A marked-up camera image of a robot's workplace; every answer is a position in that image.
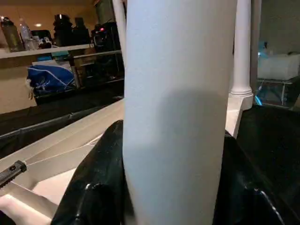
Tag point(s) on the black mat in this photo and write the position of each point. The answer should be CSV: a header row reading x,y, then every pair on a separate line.
x,y
272,150

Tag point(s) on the white plastic table top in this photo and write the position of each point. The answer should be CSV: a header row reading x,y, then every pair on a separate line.
x,y
61,150

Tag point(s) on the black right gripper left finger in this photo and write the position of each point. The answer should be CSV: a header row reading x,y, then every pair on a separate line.
x,y
93,187

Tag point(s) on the white plastic table leg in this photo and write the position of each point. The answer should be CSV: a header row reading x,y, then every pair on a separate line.
x,y
120,33
178,103
241,56

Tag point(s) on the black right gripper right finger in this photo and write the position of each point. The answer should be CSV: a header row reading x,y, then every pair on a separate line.
x,y
248,192

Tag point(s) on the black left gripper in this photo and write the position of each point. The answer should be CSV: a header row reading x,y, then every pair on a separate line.
x,y
11,172

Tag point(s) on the blue shopping bag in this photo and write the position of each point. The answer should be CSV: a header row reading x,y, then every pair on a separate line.
x,y
49,77

